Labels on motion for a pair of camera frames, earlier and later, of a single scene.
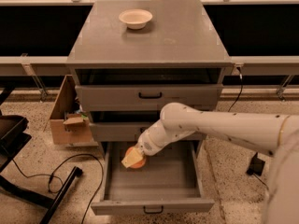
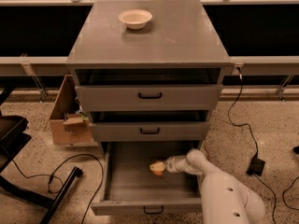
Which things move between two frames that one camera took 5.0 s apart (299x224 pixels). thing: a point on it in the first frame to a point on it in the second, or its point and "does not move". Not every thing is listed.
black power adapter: (256, 165) does not move
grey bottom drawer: (175, 182) does not move
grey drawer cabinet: (131, 58) does not move
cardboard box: (69, 123) does not move
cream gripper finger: (134, 156) to (158, 166)
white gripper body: (146, 145) to (170, 164)
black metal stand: (12, 140) does not move
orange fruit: (138, 165) to (158, 173)
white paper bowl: (135, 19) does not move
